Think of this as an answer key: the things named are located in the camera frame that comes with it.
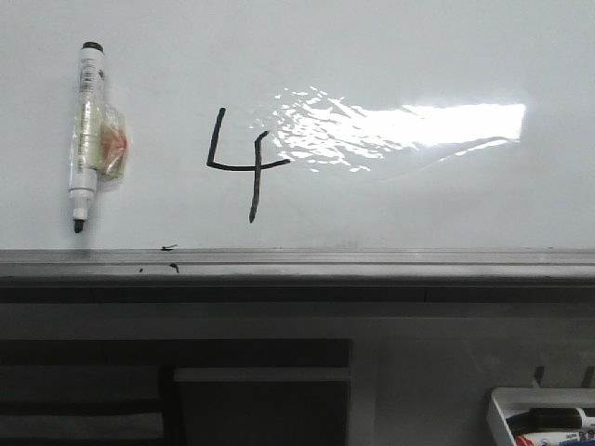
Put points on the aluminium whiteboard tray rail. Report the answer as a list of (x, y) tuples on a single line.
[(175, 267)]

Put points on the white black whiteboard marker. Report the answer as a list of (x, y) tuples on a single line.
[(99, 144)]

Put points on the red blue marker in basket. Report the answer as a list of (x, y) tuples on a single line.
[(556, 438)]

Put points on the black capped marker in basket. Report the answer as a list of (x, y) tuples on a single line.
[(552, 418)]

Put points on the white plastic marker basket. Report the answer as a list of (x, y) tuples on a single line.
[(508, 401)]

